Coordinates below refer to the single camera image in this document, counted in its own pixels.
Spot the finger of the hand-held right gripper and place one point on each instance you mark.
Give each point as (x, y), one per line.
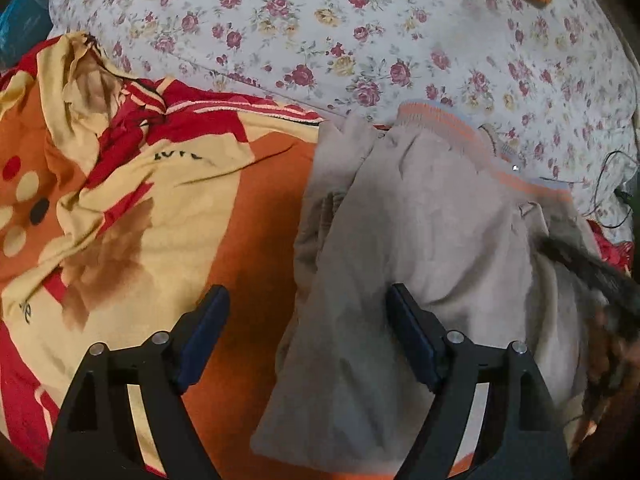
(590, 270)

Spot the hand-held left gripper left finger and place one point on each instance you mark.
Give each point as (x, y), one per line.
(207, 332)

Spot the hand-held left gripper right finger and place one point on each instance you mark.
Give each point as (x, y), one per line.
(414, 332)

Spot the beige sweatshirt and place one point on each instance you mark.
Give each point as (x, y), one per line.
(425, 230)

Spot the orange yellow red printed blanket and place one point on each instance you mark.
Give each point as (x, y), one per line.
(175, 210)

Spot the floral bedsheet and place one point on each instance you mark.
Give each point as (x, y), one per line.
(325, 25)

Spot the blue plastic bag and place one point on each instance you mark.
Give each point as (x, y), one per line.
(22, 25)

